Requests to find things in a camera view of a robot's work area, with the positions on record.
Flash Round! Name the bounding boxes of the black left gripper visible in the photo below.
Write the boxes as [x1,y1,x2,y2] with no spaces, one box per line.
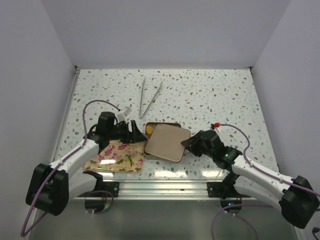
[107,119,147,144]

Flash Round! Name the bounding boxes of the cookie tin with paper cups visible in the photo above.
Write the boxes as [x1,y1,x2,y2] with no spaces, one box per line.
[142,121,182,161]

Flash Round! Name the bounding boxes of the plain round orange cookie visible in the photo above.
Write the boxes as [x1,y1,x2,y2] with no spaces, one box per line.
[146,125,153,135]

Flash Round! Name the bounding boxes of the metal tongs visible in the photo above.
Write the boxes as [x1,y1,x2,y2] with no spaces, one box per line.
[138,78,163,120]

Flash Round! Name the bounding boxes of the gold tin lid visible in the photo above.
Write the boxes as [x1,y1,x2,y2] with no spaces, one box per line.
[144,122,191,163]

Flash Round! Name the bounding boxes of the floral yellow tray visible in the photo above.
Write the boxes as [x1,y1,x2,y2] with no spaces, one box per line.
[82,140,145,173]

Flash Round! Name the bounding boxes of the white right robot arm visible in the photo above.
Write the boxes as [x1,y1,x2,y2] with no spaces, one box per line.
[181,130,320,229]

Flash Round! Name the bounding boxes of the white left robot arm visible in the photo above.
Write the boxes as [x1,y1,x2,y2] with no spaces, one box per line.
[25,111,147,216]

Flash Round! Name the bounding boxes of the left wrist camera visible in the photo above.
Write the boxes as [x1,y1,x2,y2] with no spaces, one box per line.
[116,106,132,123]

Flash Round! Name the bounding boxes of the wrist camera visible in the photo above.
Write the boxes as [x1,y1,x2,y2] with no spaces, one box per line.
[116,106,132,123]
[210,122,221,132]

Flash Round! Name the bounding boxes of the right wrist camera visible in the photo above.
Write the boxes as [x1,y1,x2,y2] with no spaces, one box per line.
[210,122,221,132]

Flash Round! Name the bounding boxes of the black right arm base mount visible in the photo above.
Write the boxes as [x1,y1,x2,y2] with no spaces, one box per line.
[206,172,250,208]

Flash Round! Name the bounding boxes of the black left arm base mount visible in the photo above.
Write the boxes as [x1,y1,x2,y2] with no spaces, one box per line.
[69,170,120,216]

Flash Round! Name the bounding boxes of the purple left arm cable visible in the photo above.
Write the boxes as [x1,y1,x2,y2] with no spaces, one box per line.
[19,99,121,238]

